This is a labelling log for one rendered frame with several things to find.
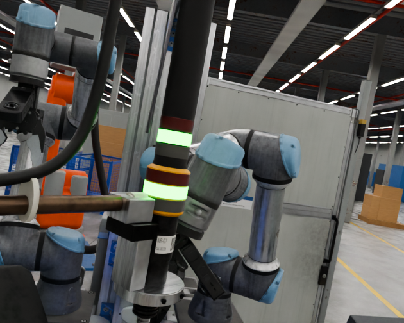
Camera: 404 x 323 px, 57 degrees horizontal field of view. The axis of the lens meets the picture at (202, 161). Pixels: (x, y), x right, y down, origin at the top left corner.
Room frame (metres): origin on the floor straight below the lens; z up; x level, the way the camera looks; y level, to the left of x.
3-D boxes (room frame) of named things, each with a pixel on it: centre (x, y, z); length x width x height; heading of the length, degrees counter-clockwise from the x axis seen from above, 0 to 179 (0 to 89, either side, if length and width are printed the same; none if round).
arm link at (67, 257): (1.11, 0.38, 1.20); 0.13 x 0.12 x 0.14; 109
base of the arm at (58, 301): (1.11, 0.37, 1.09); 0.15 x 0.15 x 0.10
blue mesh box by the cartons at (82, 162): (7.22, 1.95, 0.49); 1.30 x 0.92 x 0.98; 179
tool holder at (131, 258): (0.36, 0.04, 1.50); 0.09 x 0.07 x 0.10; 140
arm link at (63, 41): (0.91, 0.42, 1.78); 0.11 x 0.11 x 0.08; 19
